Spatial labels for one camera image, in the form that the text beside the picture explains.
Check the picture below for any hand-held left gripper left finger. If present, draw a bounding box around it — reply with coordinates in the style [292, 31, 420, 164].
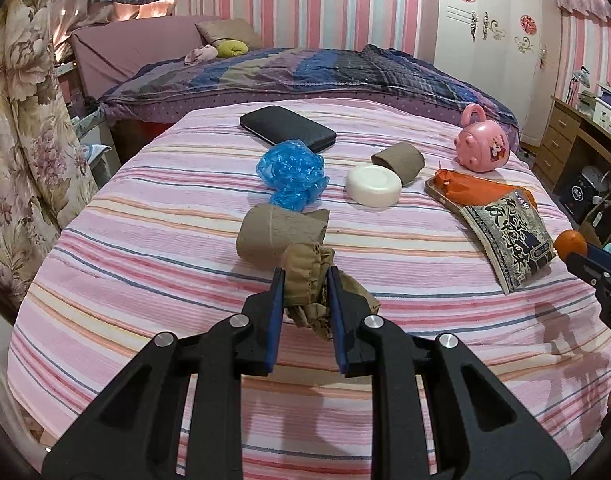
[42, 266, 286, 480]

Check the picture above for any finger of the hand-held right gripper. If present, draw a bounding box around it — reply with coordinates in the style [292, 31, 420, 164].
[565, 252, 611, 292]
[584, 243, 611, 275]

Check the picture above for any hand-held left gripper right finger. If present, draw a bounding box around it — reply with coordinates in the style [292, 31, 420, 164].
[327, 266, 571, 480]

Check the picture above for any orange tangerine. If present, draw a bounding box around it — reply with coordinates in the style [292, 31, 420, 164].
[554, 229, 589, 263]

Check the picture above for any brown paper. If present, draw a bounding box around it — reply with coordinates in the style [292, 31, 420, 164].
[280, 241, 336, 318]
[286, 280, 381, 342]

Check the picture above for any black printed snack packet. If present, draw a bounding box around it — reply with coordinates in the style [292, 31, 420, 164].
[458, 187, 557, 295]

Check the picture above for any brown sock roll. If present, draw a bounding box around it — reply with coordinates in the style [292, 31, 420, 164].
[236, 203, 331, 263]

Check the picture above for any orange plastic bag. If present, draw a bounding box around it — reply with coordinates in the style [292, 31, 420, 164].
[432, 169, 539, 211]

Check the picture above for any white round container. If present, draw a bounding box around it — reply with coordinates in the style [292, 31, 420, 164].
[346, 165, 403, 211]

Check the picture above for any blue plastic bag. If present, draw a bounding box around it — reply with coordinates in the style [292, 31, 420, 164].
[257, 141, 331, 211]

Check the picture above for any small cardboard tube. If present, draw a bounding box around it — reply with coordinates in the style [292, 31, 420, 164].
[371, 142, 426, 186]

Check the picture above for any black box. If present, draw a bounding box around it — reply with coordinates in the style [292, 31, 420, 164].
[558, 172, 599, 223]

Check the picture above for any white fan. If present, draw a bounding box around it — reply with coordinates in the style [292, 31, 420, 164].
[583, 165, 611, 193]

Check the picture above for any pink striped tablecloth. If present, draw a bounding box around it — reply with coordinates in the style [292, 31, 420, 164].
[6, 97, 611, 480]

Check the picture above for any wooden desk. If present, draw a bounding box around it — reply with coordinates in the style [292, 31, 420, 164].
[533, 95, 611, 201]

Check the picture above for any pink mug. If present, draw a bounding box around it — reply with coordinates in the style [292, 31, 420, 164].
[454, 103, 513, 173]

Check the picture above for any tan phone case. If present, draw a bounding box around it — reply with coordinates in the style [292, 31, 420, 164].
[424, 177, 466, 216]

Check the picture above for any desk lamp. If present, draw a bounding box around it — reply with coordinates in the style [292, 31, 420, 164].
[565, 66, 591, 106]

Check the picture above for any black wallet case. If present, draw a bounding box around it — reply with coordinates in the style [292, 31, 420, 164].
[239, 106, 337, 153]

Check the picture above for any white wardrobe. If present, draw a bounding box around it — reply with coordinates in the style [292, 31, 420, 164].
[433, 0, 561, 146]

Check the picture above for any purple dotted bed sheet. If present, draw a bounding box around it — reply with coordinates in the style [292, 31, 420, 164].
[100, 92, 521, 138]

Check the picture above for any striped purple quilt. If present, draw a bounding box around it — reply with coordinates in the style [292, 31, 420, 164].
[98, 44, 519, 126]

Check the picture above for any yellow plush toy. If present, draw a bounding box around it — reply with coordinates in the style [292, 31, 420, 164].
[216, 39, 250, 59]

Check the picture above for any pink cloth bundle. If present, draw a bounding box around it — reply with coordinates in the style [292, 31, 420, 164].
[184, 44, 219, 66]

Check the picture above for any tan pillow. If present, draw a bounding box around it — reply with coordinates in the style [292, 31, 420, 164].
[194, 18, 264, 51]

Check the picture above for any mauve bed headboard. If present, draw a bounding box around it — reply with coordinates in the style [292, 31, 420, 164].
[70, 15, 226, 101]

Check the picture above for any floral curtain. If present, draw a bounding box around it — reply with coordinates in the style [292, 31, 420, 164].
[0, 0, 99, 306]

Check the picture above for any pink sheer curtain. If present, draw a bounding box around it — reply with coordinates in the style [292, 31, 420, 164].
[50, 0, 186, 61]

